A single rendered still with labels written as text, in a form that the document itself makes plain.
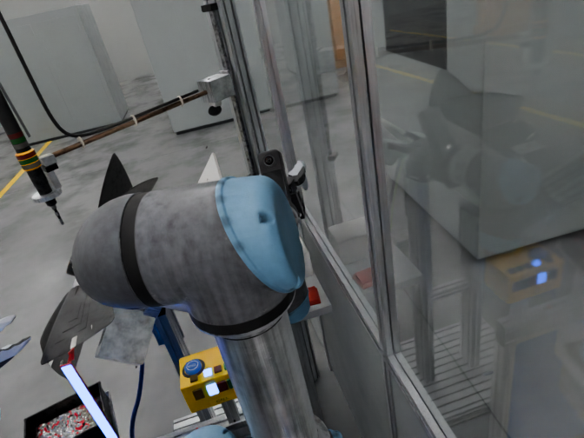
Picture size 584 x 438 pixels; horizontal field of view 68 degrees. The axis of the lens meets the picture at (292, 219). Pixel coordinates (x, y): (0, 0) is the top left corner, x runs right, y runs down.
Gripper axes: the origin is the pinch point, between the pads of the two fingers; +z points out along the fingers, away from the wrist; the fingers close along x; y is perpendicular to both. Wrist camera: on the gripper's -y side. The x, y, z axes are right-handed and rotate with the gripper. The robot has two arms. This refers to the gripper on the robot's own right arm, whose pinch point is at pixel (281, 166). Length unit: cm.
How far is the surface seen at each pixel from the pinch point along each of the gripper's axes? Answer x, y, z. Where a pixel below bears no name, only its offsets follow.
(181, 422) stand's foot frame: -97, 125, 36
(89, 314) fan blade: -59, 20, -10
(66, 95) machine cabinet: -430, 16, 636
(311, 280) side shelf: -11, 59, 33
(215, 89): -21, -12, 49
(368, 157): 19.1, -3.8, -17.7
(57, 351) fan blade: -65, 22, -19
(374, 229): 16.6, 11.6, -17.8
